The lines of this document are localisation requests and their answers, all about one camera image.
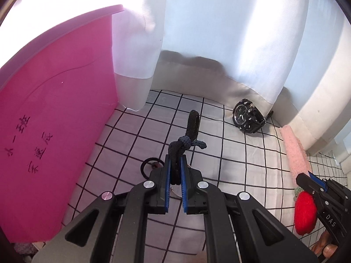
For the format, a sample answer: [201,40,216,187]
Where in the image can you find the pink strawberry plush headband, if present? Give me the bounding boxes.
[280,124,319,236]

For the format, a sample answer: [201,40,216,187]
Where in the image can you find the white curtain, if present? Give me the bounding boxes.
[16,0,351,176]

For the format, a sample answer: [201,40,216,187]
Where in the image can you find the pink plastic bin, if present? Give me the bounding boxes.
[0,4,127,244]

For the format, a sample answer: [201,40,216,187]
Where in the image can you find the black knotted hair tie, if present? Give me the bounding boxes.
[168,110,207,185]

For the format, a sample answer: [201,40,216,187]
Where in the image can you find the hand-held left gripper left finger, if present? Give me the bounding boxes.
[31,155,172,263]

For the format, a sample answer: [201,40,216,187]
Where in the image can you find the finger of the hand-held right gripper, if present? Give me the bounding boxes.
[295,173,321,198]
[308,171,330,192]

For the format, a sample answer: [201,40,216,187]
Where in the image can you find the person's right hand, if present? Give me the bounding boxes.
[311,230,339,259]

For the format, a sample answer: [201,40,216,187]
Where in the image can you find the black wrist watch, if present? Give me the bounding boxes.
[233,99,274,135]

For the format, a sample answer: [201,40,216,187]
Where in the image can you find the white black checked cloth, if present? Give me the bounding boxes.
[63,89,346,261]

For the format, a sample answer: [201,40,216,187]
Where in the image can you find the black hair tie with charm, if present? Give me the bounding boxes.
[140,158,165,176]

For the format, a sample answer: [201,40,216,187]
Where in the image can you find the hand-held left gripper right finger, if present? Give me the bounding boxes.
[179,155,320,263]

